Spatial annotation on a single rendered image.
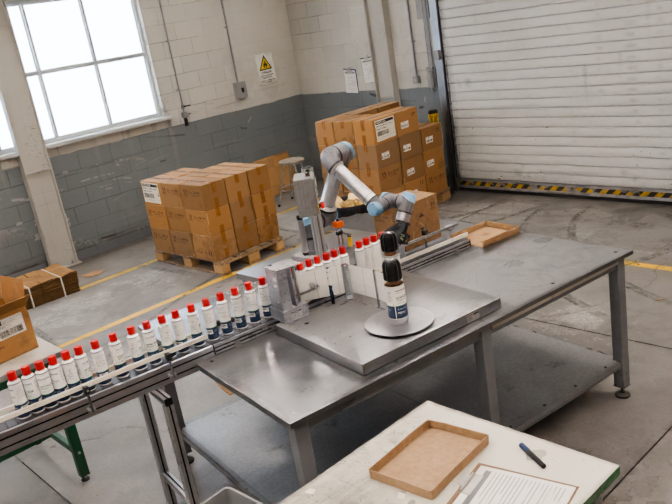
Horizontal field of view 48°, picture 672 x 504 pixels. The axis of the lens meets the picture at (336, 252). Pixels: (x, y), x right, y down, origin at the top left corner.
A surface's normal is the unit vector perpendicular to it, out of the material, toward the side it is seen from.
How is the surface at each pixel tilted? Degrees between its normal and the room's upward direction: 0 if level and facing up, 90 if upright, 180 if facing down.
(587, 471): 0
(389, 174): 87
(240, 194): 91
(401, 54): 90
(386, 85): 90
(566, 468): 0
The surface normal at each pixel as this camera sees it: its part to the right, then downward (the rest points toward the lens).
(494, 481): -0.16, -0.94
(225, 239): 0.68, 0.07
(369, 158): -0.68, 0.32
